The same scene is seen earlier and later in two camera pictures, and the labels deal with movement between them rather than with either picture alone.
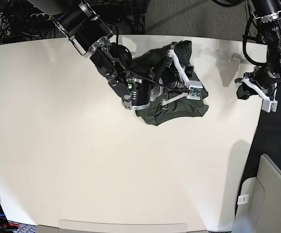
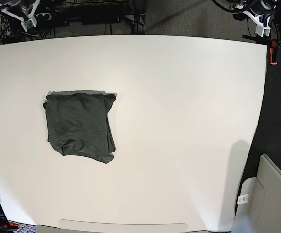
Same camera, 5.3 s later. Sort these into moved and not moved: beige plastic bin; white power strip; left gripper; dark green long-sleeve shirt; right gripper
Moved: left gripper; dark green long-sleeve shirt; right gripper
Not moved: beige plastic bin; white power strip
